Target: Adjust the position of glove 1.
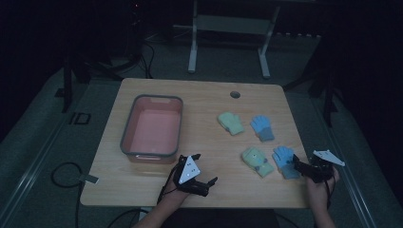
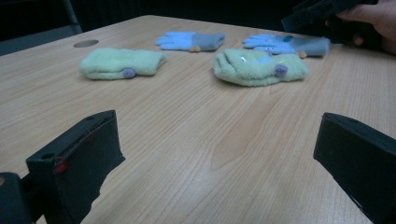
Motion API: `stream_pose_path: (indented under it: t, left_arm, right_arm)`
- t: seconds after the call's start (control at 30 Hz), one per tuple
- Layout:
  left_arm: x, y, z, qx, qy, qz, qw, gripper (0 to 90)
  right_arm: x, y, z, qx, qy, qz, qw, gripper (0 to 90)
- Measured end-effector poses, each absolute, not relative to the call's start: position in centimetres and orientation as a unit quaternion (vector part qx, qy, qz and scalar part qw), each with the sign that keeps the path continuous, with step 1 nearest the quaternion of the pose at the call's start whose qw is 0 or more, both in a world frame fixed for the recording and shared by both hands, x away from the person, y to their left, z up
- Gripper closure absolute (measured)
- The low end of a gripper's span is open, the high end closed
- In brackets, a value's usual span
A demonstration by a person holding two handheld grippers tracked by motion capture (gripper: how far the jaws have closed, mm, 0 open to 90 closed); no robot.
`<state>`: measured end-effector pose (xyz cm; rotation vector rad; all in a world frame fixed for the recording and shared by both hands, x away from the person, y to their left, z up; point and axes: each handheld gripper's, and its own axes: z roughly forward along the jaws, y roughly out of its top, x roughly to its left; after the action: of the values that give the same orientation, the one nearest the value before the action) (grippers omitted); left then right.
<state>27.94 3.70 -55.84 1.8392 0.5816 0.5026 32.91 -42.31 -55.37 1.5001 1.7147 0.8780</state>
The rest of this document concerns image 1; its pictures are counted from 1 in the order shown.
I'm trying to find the person's dark clothing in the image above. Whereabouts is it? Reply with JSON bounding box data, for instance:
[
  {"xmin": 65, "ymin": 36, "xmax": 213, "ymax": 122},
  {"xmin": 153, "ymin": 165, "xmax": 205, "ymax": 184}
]
[{"xmin": 160, "ymin": 208, "xmax": 281, "ymax": 228}]

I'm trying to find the right hand-held gripper cable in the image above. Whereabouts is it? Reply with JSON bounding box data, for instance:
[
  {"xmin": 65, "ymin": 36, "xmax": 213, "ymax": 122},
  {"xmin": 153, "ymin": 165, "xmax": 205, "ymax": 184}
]
[{"xmin": 325, "ymin": 175, "xmax": 337, "ymax": 208}]

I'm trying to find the person's right hand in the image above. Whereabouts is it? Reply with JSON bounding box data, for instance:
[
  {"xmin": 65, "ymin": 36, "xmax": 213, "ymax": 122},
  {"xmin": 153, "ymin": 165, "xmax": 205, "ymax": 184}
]
[{"xmin": 305, "ymin": 167, "xmax": 340, "ymax": 204}]

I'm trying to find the pink bin with grey rim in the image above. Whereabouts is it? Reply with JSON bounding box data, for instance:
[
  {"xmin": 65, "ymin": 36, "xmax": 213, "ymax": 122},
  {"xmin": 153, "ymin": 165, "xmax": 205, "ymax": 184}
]
[{"xmin": 120, "ymin": 94, "xmax": 184, "ymax": 165}]

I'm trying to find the black background cable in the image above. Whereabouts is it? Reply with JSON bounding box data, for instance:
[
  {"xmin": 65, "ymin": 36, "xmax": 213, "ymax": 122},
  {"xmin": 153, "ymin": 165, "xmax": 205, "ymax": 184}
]
[{"xmin": 107, "ymin": 41, "xmax": 156, "ymax": 80}]

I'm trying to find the green knit glove with print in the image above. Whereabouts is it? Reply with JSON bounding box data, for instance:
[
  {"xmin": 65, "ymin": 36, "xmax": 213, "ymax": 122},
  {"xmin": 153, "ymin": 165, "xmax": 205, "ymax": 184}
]
[{"xmin": 240, "ymin": 145, "xmax": 276, "ymax": 179}]

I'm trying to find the black floor cable loop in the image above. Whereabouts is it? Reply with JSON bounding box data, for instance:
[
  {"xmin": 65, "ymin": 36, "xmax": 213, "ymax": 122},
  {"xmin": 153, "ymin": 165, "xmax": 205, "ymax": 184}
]
[{"xmin": 50, "ymin": 161, "xmax": 86, "ymax": 228}]

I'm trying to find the plain blue knit glove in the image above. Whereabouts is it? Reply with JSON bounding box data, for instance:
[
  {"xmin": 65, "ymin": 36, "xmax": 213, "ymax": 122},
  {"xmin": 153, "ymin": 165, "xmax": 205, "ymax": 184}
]
[{"xmin": 250, "ymin": 114, "xmax": 276, "ymax": 143}]

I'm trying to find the left hand-held gripper cable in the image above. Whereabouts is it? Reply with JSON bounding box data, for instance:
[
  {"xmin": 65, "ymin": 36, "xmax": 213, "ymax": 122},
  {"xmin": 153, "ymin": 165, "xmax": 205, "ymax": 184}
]
[{"xmin": 156, "ymin": 164, "xmax": 180, "ymax": 204}]

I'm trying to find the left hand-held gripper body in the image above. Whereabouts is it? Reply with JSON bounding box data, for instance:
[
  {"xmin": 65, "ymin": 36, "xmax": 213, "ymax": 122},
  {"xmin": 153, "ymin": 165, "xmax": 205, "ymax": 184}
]
[{"xmin": 172, "ymin": 154, "xmax": 211, "ymax": 198}]

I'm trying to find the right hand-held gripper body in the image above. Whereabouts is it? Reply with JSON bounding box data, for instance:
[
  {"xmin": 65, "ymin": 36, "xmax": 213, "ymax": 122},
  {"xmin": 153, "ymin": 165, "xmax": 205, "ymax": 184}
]
[{"xmin": 298, "ymin": 149, "xmax": 346, "ymax": 184}]

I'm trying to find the black stand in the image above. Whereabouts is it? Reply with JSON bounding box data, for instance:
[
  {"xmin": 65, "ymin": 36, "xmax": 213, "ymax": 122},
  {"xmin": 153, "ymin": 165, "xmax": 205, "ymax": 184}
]
[
  {"xmin": 54, "ymin": 53, "xmax": 125, "ymax": 114},
  {"xmin": 283, "ymin": 63, "xmax": 341, "ymax": 128}
]

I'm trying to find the hand-held gripper cable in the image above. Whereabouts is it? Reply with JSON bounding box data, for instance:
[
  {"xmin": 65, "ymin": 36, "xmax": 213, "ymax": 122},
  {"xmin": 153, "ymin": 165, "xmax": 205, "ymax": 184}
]
[
  {"xmin": 156, "ymin": 164, "xmax": 180, "ymax": 204},
  {"xmin": 325, "ymin": 175, "xmax": 337, "ymax": 208}
]

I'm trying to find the white metal desk frame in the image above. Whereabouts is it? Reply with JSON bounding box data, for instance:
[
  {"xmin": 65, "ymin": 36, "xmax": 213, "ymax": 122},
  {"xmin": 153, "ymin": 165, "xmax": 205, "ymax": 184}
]
[{"xmin": 173, "ymin": 0, "xmax": 281, "ymax": 80}]

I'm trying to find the blue knit glove with print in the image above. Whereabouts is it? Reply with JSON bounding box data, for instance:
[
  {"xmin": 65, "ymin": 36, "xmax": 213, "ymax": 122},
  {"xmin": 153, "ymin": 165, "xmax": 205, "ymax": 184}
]
[{"xmin": 272, "ymin": 145, "xmax": 301, "ymax": 181}]

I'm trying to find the person's left hand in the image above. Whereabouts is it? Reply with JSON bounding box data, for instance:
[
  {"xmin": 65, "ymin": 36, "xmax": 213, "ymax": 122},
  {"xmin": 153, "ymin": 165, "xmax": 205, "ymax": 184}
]
[{"xmin": 163, "ymin": 173, "xmax": 192, "ymax": 204}]

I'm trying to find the plain green knit glove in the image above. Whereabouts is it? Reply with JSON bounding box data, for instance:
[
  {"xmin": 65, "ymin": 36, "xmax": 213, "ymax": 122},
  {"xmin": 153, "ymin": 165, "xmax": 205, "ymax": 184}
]
[{"xmin": 217, "ymin": 111, "xmax": 245, "ymax": 137}]

